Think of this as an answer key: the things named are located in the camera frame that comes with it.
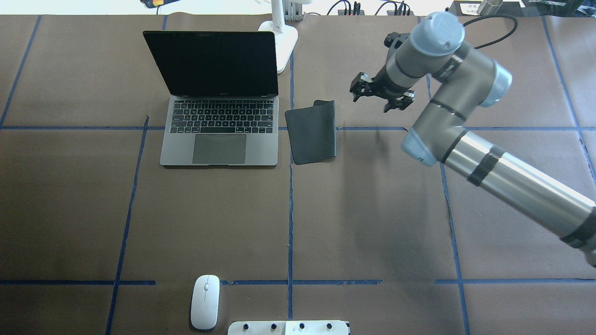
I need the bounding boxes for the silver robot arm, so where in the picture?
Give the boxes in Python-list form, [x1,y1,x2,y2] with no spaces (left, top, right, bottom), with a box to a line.
[350,12,595,267]

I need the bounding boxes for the grey laptop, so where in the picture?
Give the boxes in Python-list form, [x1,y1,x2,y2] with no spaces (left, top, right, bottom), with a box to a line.
[143,31,279,167]

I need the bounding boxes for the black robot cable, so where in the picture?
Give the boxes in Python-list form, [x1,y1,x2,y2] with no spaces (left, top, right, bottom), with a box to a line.
[461,14,519,50]

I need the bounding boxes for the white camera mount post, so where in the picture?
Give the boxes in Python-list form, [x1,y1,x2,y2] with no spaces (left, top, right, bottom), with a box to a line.
[227,320,351,335]

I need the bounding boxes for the white desk lamp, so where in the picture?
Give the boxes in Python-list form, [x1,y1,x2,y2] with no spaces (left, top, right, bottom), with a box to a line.
[258,0,312,74]

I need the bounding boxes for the white computer mouse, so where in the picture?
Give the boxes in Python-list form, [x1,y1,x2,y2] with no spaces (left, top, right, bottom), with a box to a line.
[190,275,221,330]

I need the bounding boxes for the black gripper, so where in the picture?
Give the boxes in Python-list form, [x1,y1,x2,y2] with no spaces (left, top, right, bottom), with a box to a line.
[349,70,415,113]

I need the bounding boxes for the black mouse pad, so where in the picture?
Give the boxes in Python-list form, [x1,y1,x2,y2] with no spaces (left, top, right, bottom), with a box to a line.
[284,100,337,165]

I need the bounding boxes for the silver metal cylinder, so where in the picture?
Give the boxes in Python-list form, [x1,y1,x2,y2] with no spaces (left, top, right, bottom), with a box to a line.
[476,0,503,16]

